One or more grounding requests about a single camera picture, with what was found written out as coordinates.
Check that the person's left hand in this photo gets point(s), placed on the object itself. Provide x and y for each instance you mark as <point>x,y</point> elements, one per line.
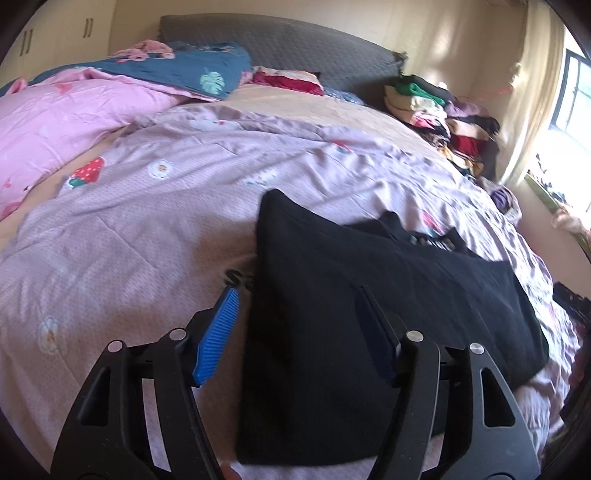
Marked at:
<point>230,473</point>

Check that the purple strawberry print bedsheet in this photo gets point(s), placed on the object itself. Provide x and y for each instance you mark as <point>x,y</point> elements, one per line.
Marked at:
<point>138,221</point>

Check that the cream wardrobe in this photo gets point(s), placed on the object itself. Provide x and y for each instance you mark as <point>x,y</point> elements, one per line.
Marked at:
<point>55,37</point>

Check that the window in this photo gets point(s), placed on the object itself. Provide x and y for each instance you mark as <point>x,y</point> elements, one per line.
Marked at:
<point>575,92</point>

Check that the beige bed sheet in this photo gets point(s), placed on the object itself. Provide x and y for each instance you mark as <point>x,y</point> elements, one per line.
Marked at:
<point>300,104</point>

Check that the blue leaf print quilt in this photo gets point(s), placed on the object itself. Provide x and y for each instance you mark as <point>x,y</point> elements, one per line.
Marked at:
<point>184,69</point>

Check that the black shirt with orange patches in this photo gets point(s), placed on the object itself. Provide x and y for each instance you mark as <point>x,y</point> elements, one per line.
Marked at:
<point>314,277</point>

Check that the red pillow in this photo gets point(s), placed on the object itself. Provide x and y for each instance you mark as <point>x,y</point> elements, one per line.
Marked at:
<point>286,83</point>

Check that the blue patterned pillow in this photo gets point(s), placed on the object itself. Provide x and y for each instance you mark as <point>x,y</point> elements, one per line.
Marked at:
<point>344,96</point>

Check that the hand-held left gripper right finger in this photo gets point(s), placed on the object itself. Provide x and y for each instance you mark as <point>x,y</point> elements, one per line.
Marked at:
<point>376,344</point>

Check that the pile of folded clothes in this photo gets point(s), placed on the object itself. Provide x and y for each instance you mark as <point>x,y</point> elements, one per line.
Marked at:
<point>438,120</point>

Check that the pink quilt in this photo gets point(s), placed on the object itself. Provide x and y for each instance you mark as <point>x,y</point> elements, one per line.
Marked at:
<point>55,120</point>

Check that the purple crumpled cloth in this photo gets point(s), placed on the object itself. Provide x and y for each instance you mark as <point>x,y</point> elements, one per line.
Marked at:
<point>503,201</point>

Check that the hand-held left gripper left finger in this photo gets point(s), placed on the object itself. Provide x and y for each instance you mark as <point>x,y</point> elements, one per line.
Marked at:
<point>217,337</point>

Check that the cream curtain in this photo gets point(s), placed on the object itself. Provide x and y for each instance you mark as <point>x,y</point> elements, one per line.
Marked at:
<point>531,92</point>

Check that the grey padded headboard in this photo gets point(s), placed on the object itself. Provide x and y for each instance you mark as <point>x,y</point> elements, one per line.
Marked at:
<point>300,46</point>

